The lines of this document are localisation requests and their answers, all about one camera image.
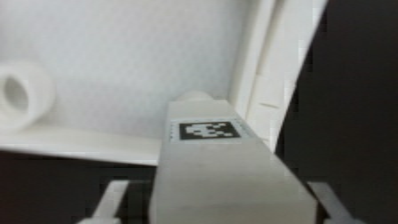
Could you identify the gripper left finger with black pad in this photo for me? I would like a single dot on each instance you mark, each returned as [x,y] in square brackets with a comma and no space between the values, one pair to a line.
[106,211]

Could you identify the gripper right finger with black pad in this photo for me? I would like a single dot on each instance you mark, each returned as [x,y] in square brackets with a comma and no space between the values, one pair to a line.
[340,216]

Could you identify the white desk leg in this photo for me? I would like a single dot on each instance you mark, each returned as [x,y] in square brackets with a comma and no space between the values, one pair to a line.
[223,183]

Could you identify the white desk top panel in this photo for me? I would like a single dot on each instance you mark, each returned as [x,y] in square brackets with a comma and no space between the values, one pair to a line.
[133,51]

